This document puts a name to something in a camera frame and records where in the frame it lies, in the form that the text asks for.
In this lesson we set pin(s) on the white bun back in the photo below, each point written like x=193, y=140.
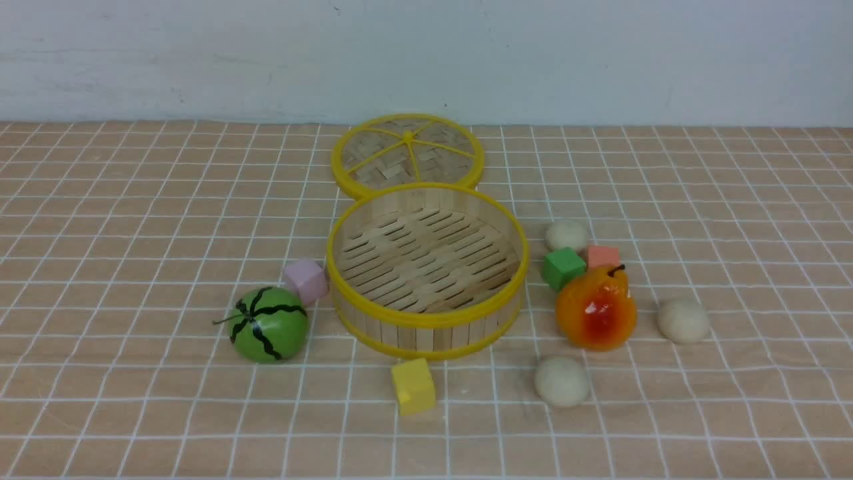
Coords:
x=566, y=234

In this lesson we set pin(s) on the white bun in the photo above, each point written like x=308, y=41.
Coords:
x=561, y=381
x=566, y=234
x=683, y=320

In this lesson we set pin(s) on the white bun front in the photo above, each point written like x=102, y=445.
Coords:
x=561, y=381

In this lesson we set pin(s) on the bamboo steamer tray yellow rim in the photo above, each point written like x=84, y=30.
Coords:
x=427, y=270

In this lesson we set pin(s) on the bamboo steamer lid yellow rim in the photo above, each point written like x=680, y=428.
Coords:
x=404, y=148

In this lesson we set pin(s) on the pink foam cube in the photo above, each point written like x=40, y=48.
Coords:
x=305, y=280

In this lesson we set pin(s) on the green foam cube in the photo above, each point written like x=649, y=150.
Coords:
x=561, y=266

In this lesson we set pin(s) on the yellow foam cube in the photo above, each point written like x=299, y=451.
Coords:
x=413, y=386

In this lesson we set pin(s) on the salmon foam cube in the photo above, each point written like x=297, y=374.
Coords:
x=599, y=255

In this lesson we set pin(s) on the green toy watermelon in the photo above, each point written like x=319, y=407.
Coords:
x=268, y=325

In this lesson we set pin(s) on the orange toy pear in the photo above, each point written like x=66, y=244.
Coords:
x=596, y=310

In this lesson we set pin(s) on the checkered orange tablecloth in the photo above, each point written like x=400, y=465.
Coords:
x=122, y=242

